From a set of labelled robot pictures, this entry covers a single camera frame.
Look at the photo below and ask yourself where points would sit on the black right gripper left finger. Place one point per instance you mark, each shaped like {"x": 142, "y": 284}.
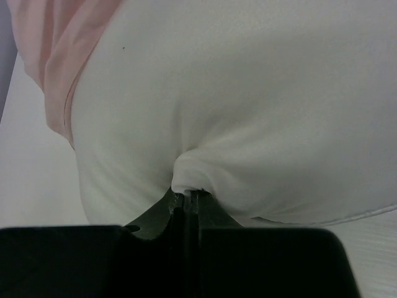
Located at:
{"x": 135, "y": 260}

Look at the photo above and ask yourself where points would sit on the white pillow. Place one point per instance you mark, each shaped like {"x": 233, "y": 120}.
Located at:
{"x": 282, "y": 110}

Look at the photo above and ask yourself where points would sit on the pink printed pillowcase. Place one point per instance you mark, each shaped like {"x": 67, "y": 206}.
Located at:
{"x": 55, "y": 40}

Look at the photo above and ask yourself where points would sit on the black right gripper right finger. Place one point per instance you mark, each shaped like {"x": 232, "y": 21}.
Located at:
{"x": 224, "y": 259}

